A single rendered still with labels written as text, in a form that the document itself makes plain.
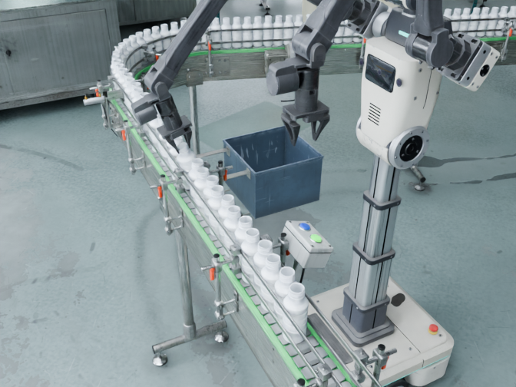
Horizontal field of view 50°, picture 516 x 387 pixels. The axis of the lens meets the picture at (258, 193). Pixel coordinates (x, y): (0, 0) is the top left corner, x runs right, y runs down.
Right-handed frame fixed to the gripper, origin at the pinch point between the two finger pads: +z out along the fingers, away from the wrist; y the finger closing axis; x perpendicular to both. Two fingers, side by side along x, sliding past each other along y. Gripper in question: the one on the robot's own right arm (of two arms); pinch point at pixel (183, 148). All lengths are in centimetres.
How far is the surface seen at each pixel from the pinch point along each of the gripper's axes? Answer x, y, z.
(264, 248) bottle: 55, -1, 3
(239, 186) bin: -25, -20, 46
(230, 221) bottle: 36.5, 1.0, 5.5
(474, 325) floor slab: 30, -98, 150
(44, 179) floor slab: -206, 66, 105
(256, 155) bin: -41, -36, 47
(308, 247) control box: 54, -13, 11
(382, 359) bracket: 92, -9, 13
